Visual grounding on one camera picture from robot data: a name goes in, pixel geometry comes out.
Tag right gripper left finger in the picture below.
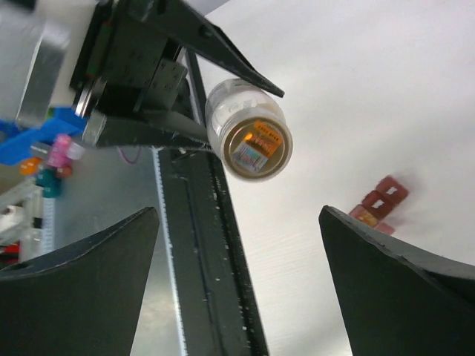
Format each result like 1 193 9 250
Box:
1 208 160 355

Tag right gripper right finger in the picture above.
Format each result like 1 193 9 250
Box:
318 206 474 355

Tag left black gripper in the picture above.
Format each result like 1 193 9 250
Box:
70 0 284 152

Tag red weekly pill organizer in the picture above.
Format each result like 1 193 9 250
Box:
348 175 410 236

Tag clear pill bottle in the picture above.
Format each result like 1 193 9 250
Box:
205 79 293 182

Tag shiny metal front plate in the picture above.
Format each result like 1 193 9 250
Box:
0 144 186 356

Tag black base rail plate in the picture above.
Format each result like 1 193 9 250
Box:
153 149 268 355

